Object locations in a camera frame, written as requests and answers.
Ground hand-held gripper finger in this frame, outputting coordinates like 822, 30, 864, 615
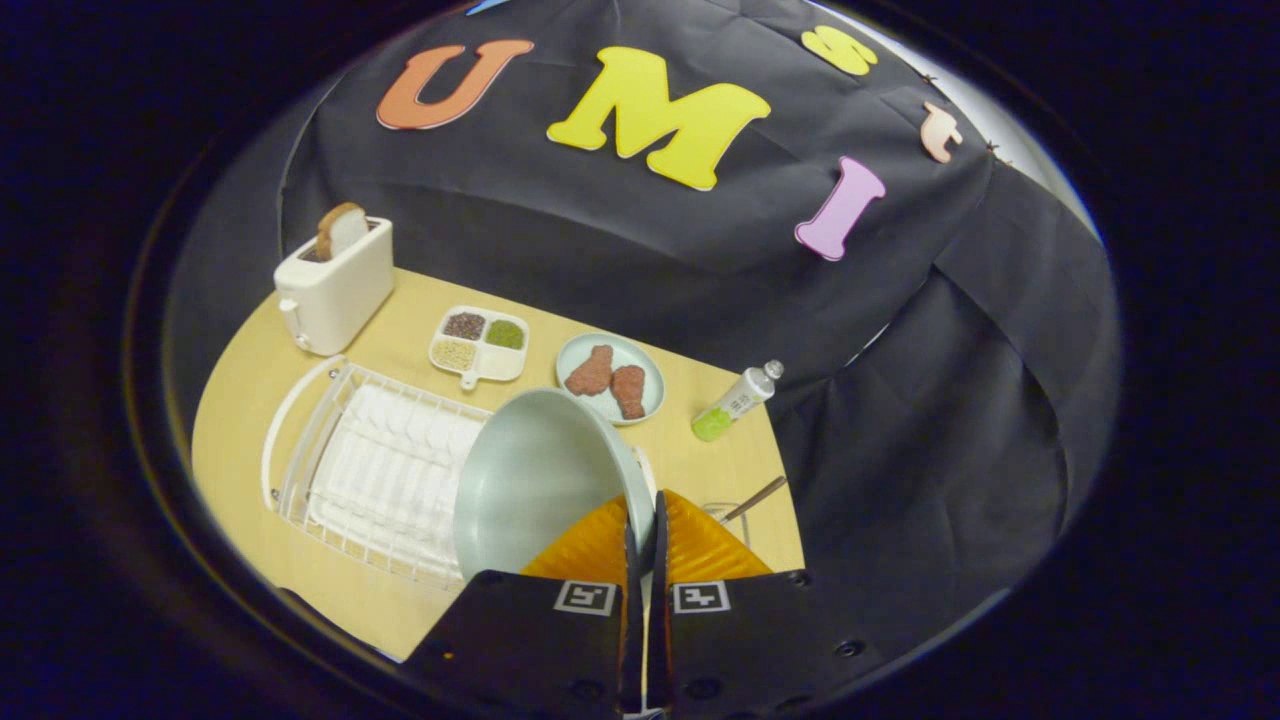
400, 493, 643, 717
645, 489, 901, 719

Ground wooden handled metal spoon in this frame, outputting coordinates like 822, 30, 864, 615
718, 476, 789, 526

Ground large light green plate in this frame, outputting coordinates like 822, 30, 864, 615
452, 388, 658, 583

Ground white wire dish rack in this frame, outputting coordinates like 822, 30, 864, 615
260, 355, 661, 591

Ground small light green plate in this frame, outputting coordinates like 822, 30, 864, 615
555, 332, 667, 427

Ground brown meat piece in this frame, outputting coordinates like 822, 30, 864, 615
611, 364, 649, 421
564, 345, 615, 398

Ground green tea bottle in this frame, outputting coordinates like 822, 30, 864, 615
690, 360, 785, 443

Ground white divided condiment tray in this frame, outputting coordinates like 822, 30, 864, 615
428, 305, 531, 391

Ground black backdrop cloth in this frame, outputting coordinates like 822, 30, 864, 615
165, 0, 1121, 641

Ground white toaster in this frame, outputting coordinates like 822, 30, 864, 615
274, 217, 395, 357

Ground bread slice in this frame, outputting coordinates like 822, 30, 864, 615
316, 202, 369, 261

